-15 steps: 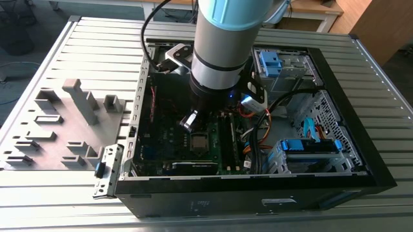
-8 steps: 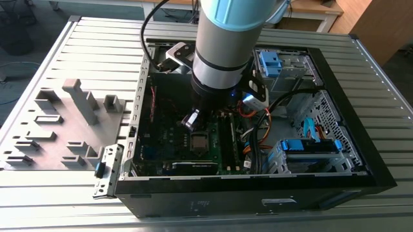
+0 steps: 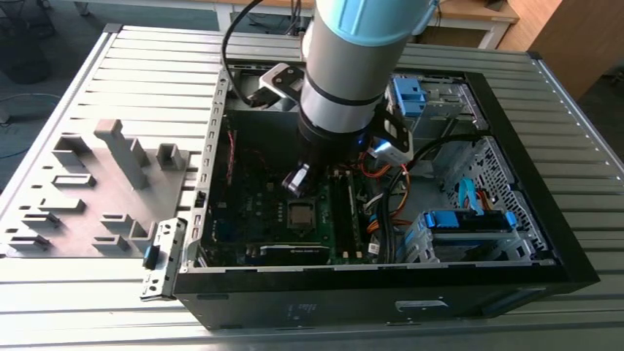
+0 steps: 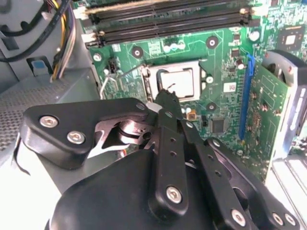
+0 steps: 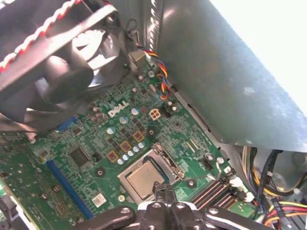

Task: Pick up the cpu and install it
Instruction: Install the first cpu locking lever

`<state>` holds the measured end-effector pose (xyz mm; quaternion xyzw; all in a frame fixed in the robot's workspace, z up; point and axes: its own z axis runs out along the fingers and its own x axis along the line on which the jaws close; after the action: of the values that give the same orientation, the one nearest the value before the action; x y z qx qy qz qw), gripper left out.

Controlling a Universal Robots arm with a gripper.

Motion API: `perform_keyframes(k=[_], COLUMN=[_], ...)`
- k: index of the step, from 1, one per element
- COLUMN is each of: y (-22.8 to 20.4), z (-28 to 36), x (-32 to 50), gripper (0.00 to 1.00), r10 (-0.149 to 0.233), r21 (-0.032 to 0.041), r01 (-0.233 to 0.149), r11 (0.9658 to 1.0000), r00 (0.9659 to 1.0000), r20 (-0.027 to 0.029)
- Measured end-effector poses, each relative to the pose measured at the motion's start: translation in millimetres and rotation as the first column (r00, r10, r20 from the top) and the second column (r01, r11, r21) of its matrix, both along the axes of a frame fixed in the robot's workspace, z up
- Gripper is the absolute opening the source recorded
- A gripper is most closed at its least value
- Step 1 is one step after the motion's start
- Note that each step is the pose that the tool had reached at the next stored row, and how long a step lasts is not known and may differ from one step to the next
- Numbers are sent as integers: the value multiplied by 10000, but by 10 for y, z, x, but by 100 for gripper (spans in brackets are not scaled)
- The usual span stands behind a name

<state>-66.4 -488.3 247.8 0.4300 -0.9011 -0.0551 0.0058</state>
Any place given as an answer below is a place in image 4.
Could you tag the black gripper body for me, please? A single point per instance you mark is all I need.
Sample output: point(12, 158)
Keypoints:
point(108, 203)

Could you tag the metal socket cover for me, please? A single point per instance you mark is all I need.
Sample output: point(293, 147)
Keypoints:
point(172, 64)

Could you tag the silver topped CPU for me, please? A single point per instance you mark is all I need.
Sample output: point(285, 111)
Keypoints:
point(180, 81)

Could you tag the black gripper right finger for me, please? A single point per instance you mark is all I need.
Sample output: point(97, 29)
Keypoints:
point(208, 167)

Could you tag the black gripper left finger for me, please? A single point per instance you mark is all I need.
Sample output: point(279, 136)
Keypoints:
point(72, 117)

